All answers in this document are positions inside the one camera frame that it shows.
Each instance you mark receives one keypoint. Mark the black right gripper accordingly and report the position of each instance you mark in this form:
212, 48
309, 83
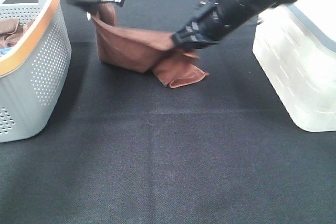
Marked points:
213, 23

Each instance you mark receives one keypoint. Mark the brown microfibre towel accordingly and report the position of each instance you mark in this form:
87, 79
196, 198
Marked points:
143, 50

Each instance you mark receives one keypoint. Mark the brown towel in basket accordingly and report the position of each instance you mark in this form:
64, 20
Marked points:
12, 31

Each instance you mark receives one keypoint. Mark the grey perforated basket orange rim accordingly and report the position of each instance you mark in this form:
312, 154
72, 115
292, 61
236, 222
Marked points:
33, 72

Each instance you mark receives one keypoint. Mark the blue cloth in basket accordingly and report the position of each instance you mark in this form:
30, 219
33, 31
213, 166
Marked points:
4, 51

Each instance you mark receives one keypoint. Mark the white basket grey rim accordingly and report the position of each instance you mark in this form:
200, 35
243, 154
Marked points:
295, 46

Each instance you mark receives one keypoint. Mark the black table cloth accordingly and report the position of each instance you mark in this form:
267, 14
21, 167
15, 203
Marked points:
122, 148

